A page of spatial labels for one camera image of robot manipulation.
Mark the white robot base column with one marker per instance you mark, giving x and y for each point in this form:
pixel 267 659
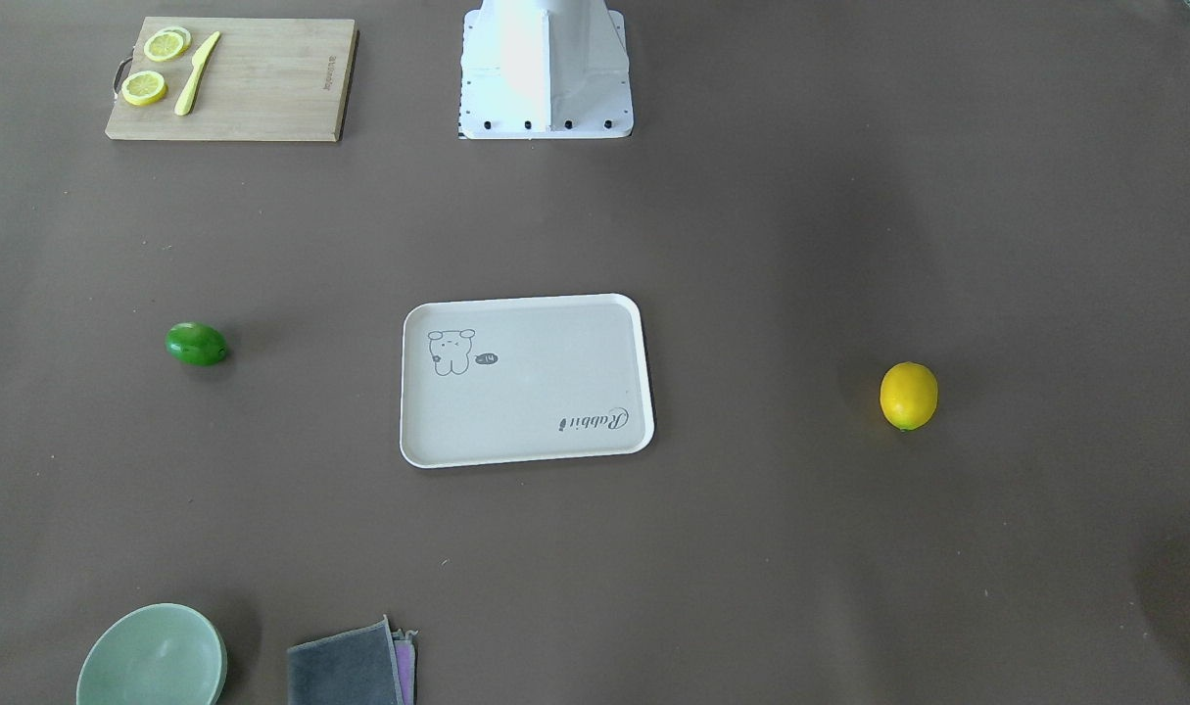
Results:
pixel 544 70

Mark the lemon slice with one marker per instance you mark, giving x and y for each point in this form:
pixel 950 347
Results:
pixel 143 88
pixel 168 43

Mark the white rabbit tray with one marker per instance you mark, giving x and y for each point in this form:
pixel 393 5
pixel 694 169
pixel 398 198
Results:
pixel 524 379

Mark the yellow lemon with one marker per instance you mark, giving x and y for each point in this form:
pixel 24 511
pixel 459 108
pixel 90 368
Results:
pixel 909 395

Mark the wooden cutting board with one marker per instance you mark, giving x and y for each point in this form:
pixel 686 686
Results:
pixel 266 80

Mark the green ceramic bowl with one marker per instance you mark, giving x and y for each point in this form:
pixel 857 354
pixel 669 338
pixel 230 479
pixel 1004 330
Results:
pixel 157 654

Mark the green lime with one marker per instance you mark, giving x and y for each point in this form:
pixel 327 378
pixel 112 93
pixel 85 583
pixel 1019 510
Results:
pixel 196 344

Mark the grey folded cloth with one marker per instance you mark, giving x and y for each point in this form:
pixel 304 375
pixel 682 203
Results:
pixel 372 665

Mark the yellow plastic knife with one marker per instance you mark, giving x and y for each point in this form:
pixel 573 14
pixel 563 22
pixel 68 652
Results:
pixel 188 96

